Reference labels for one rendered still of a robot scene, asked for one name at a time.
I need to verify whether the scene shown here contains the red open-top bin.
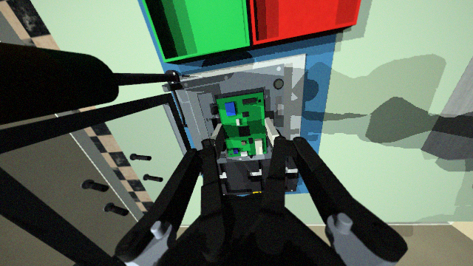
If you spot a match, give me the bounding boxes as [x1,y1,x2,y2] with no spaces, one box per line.
[248,0,361,50]

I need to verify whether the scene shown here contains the green open-top bin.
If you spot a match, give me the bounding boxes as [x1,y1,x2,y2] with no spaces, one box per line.
[142,0,250,64]

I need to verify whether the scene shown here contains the green circuit board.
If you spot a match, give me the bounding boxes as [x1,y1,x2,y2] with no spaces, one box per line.
[216,92,267,157]

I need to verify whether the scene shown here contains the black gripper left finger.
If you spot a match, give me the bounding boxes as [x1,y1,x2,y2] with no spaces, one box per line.
[115,123,228,266]

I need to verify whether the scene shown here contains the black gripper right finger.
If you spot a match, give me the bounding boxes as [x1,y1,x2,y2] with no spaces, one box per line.
[255,117,408,266]

